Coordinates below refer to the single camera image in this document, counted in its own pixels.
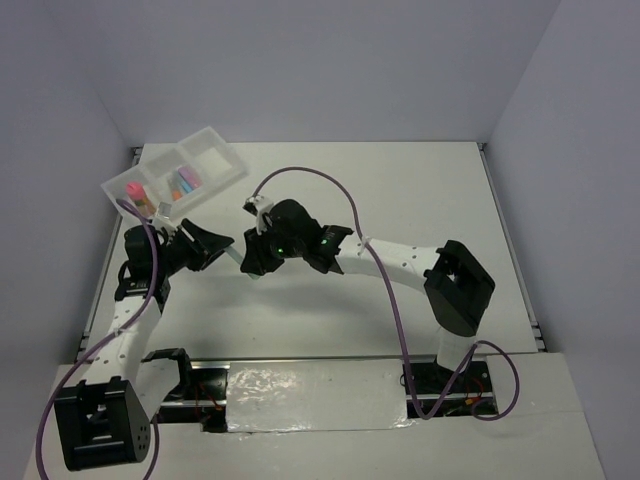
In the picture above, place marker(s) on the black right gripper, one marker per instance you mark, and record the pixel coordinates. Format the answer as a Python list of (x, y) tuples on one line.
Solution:
[(256, 258)]

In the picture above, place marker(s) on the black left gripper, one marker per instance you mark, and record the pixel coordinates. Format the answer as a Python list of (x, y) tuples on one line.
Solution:
[(206, 243)]

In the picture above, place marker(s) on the blue highlighter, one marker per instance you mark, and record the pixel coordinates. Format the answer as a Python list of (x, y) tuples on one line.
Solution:
[(184, 186)]

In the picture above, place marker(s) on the purple highlighter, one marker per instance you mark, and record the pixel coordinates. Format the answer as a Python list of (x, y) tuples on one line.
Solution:
[(190, 176)]

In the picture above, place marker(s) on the green highlighter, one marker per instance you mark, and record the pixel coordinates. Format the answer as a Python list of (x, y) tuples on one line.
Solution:
[(237, 257)]

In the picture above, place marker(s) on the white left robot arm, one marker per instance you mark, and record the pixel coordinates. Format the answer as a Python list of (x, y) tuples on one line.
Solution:
[(105, 419)]

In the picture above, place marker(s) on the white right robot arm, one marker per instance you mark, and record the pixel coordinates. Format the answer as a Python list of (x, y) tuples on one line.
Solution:
[(457, 286)]

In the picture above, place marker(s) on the clear three-compartment plastic tray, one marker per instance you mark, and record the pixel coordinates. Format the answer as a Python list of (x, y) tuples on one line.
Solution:
[(217, 163)]

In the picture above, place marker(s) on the silver foil covered plate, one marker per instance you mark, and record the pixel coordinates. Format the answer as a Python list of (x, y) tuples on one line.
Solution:
[(328, 395)]

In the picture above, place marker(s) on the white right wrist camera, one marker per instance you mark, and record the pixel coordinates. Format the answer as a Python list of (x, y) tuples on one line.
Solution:
[(259, 206)]

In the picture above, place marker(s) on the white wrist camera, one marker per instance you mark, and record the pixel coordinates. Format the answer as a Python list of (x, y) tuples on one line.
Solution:
[(162, 218), (259, 206)]

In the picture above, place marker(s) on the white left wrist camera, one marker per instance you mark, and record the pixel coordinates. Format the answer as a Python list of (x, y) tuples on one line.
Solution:
[(162, 218)]

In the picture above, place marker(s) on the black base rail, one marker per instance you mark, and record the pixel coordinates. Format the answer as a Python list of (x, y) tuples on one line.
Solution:
[(203, 401)]

